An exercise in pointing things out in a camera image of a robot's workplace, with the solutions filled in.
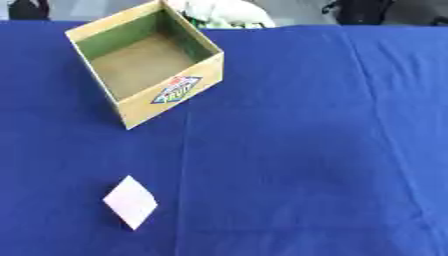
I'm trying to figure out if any tan cardboard box green inside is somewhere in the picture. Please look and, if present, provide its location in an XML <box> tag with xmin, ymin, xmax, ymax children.
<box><xmin>63</xmin><ymin>0</ymin><xmax>226</xmax><ymax>131</ymax></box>

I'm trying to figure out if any white crumpled bag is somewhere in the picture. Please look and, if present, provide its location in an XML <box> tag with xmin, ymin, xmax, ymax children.
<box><xmin>164</xmin><ymin>0</ymin><xmax>279</xmax><ymax>30</ymax></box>

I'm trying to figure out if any white square block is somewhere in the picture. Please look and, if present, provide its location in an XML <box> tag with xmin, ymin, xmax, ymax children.
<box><xmin>101</xmin><ymin>174</ymin><xmax>160</xmax><ymax>231</ymax></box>

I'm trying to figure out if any dark chair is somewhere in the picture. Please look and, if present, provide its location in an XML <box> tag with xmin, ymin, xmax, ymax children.
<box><xmin>320</xmin><ymin>0</ymin><xmax>448</xmax><ymax>27</ymax></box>

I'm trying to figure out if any black bag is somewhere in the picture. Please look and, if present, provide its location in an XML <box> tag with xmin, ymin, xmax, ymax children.
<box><xmin>7</xmin><ymin>0</ymin><xmax>53</xmax><ymax>21</ymax></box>

